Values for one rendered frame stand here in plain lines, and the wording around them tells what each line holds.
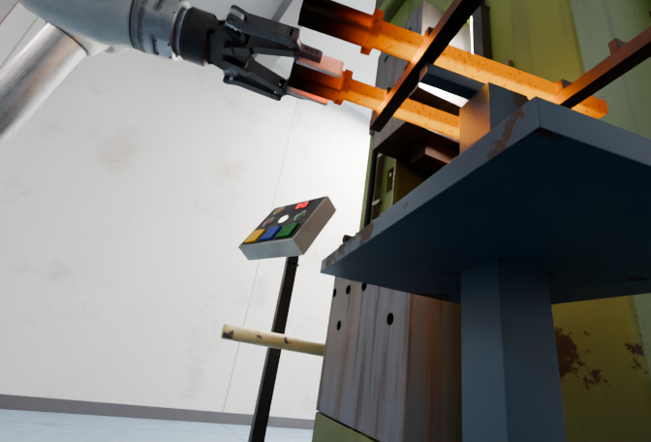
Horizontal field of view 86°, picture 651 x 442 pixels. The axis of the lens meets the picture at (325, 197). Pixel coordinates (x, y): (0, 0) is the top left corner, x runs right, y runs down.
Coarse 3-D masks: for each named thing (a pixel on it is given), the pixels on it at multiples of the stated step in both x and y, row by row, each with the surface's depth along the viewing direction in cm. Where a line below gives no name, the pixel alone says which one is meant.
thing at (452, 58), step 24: (312, 0) 44; (312, 24) 45; (336, 24) 44; (360, 24) 44; (384, 24) 45; (360, 48) 48; (384, 48) 47; (408, 48) 46; (456, 48) 47; (456, 72) 48; (480, 72) 48; (504, 72) 48; (528, 96) 50; (552, 96) 50
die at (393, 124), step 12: (396, 120) 111; (384, 132) 118; (396, 132) 111; (408, 132) 110; (420, 132) 109; (432, 132) 108; (384, 144) 118; (396, 144) 117; (408, 144) 116; (444, 144) 113; (456, 144) 112; (396, 156) 123; (408, 156) 122; (420, 168) 128
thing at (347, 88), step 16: (304, 80) 53; (320, 80) 54; (336, 80) 55; (352, 80) 55; (320, 96) 56; (336, 96) 55; (352, 96) 56; (368, 96) 55; (384, 96) 56; (400, 112) 58; (416, 112) 57; (432, 112) 58; (432, 128) 60; (448, 128) 59
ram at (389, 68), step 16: (416, 16) 123; (432, 16) 120; (416, 32) 119; (464, 32) 125; (464, 48) 121; (384, 64) 138; (400, 64) 122; (384, 80) 132; (416, 96) 109; (432, 96) 108; (448, 96) 109; (448, 112) 113
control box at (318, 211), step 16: (288, 208) 154; (304, 208) 144; (320, 208) 139; (272, 224) 148; (288, 224) 139; (304, 224) 131; (320, 224) 137; (272, 240) 133; (288, 240) 127; (304, 240) 129; (256, 256) 144; (272, 256) 138; (288, 256) 133
